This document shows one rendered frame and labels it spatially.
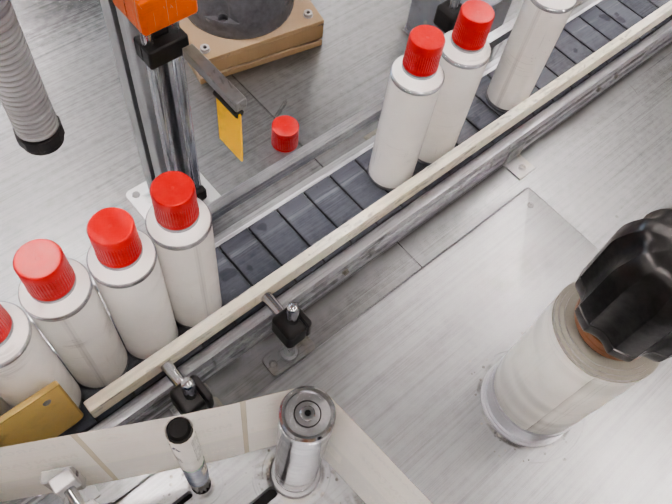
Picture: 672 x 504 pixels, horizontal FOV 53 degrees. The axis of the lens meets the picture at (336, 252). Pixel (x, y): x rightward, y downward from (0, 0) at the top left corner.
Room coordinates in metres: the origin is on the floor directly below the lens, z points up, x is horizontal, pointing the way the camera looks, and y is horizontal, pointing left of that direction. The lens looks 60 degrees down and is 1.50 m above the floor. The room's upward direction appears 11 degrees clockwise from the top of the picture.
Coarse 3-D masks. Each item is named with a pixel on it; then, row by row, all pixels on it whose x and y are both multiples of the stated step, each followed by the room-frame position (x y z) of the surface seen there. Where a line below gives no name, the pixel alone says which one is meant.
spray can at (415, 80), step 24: (408, 48) 0.47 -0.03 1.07; (432, 48) 0.46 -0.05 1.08; (408, 72) 0.46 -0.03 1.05; (432, 72) 0.46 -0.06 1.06; (408, 96) 0.45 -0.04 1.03; (432, 96) 0.46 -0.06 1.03; (384, 120) 0.46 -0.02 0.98; (408, 120) 0.45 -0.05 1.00; (384, 144) 0.46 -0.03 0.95; (408, 144) 0.45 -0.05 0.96; (384, 168) 0.45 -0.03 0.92; (408, 168) 0.46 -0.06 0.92
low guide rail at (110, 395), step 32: (640, 32) 0.76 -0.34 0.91; (544, 96) 0.61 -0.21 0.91; (448, 160) 0.48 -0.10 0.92; (416, 192) 0.44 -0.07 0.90; (352, 224) 0.37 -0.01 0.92; (320, 256) 0.34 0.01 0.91; (256, 288) 0.28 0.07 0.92; (224, 320) 0.24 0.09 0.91; (160, 352) 0.20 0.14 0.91; (128, 384) 0.17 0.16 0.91; (96, 416) 0.14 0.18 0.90
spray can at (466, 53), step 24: (480, 0) 0.54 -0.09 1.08; (456, 24) 0.52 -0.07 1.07; (480, 24) 0.51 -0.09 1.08; (456, 48) 0.51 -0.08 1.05; (480, 48) 0.51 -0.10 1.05; (456, 72) 0.50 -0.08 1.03; (480, 72) 0.51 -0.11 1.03; (456, 96) 0.50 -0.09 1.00; (432, 120) 0.50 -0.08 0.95; (456, 120) 0.50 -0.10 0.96; (432, 144) 0.50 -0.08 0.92
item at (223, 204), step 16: (496, 32) 0.65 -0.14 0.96; (368, 112) 0.49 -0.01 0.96; (336, 128) 0.46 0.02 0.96; (352, 128) 0.46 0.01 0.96; (320, 144) 0.43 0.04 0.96; (336, 144) 0.45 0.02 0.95; (288, 160) 0.40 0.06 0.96; (304, 160) 0.41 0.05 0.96; (256, 176) 0.38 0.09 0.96; (272, 176) 0.38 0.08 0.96; (240, 192) 0.36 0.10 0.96; (256, 192) 0.37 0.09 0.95; (224, 208) 0.34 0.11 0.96; (96, 288) 0.23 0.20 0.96
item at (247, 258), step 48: (624, 0) 0.86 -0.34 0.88; (576, 48) 0.74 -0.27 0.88; (624, 48) 0.76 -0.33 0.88; (480, 96) 0.62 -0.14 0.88; (336, 192) 0.44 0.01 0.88; (384, 192) 0.45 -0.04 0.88; (240, 240) 0.35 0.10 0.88; (288, 240) 0.36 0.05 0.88; (240, 288) 0.30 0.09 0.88; (288, 288) 0.31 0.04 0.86; (144, 384) 0.18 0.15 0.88
